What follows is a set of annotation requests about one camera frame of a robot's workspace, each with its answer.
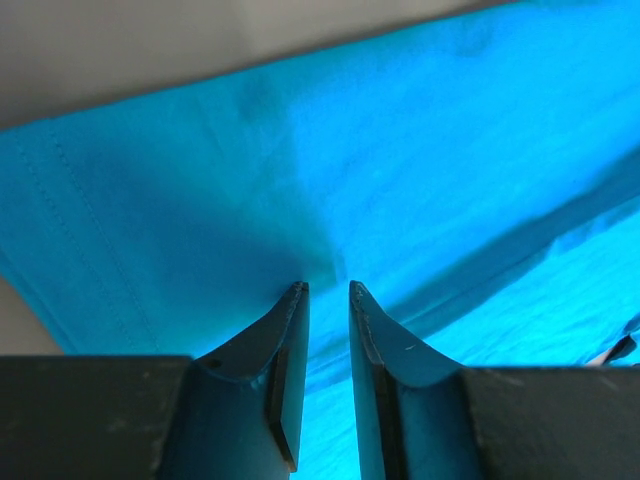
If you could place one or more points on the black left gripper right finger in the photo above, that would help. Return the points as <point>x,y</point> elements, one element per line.
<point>421,415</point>

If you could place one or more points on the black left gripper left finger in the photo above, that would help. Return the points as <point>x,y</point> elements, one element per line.
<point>234,413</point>

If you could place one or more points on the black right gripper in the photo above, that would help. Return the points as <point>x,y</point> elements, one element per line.
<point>623,348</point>

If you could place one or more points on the turquoise t-shirt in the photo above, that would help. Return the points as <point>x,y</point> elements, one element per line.
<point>479,175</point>

